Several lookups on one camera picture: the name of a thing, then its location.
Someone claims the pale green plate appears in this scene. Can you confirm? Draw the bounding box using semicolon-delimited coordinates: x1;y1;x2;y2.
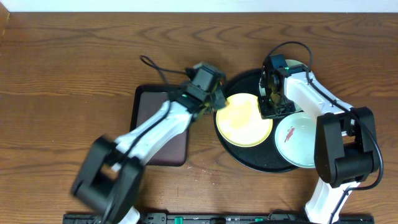
259;58;308;113
275;112;316;169

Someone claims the yellow plate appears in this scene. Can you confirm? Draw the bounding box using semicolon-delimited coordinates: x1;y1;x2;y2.
216;93;273;147

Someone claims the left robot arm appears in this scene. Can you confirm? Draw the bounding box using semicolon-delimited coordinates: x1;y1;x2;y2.
71;74;225;223

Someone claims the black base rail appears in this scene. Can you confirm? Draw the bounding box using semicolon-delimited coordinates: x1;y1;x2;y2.
62;213;375;224

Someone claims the black rectangular water tray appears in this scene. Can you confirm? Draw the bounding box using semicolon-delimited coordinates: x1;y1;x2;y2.
129;84;190;167

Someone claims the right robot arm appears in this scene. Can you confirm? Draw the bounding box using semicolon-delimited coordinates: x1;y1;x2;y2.
259;54;384;223

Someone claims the round black tray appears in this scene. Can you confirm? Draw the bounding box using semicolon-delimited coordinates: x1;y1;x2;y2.
215;68;297;173

